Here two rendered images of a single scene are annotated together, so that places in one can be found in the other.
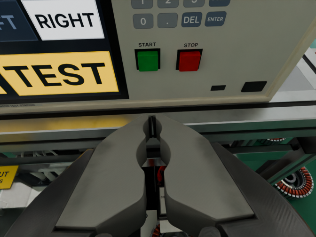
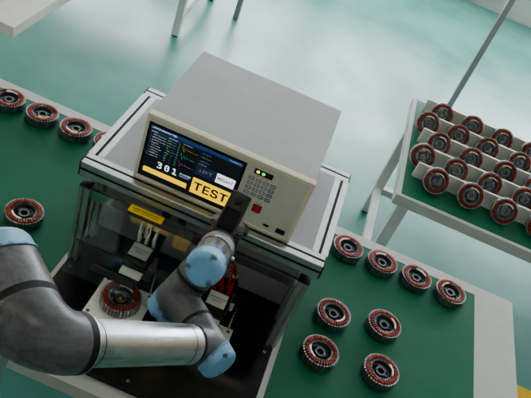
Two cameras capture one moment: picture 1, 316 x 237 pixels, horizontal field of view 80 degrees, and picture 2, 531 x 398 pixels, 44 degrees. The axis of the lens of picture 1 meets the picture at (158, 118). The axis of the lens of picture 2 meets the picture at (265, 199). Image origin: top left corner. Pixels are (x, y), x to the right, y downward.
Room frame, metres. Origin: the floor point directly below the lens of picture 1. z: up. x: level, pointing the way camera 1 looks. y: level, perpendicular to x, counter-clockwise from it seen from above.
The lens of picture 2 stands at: (-1.11, -0.13, 2.22)
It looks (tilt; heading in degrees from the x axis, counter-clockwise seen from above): 38 degrees down; 4
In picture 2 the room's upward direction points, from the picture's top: 23 degrees clockwise
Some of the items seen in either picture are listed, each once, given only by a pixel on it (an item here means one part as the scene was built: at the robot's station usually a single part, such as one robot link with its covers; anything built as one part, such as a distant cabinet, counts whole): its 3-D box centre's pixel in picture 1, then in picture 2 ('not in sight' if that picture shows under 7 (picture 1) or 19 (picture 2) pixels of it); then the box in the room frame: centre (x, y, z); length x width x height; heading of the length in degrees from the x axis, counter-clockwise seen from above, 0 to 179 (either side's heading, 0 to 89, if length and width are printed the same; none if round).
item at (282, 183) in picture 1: (288, 177); (319, 353); (0.18, -0.36, 0.77); 0.11 x 0.11 x 0.04
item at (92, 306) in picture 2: not in sight; (118, 304); (0.01, 0.21, 0.78); 0.15 x 0.15 x 0.01; 3
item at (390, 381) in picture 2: not in sight; (379, 372); (0.21, -0.55, 0.77); 0.11 x 0.11 x 0.04
